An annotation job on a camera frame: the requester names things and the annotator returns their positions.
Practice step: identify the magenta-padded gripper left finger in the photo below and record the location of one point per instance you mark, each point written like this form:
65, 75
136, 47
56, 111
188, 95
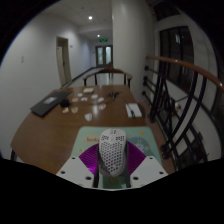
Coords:
75, 170

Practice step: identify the flat white box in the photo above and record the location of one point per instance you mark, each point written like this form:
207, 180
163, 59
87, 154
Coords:
88, 90

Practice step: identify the white notebook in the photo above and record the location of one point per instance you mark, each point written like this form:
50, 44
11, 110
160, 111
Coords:
134, 110

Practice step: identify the green exit sign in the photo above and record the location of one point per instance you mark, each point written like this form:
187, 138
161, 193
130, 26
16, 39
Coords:
103, 40

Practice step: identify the small white shell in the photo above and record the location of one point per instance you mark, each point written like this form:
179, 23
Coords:
74, 109
88, 116
102, 106
65, 110

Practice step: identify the white perforated computer mouse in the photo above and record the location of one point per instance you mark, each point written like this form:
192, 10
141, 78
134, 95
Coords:
112, 150

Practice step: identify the glass double door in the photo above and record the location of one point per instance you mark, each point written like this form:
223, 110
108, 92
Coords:
104, 55

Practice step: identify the dark closed laptop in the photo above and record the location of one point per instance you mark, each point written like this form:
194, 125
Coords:
49, 102

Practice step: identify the small black box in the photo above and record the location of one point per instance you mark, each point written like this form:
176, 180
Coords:
64, 103

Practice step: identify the white side door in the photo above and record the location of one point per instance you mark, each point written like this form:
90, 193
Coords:
63, 61

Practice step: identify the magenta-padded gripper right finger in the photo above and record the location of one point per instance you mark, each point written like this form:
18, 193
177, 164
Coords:
146, 170

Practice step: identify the dark framed window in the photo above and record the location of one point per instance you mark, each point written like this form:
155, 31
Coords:
176, 53

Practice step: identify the black railing with wooden handrail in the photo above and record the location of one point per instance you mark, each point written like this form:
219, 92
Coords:
186, 100

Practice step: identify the wooden armchair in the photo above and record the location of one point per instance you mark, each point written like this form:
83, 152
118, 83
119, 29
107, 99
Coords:
108, 74

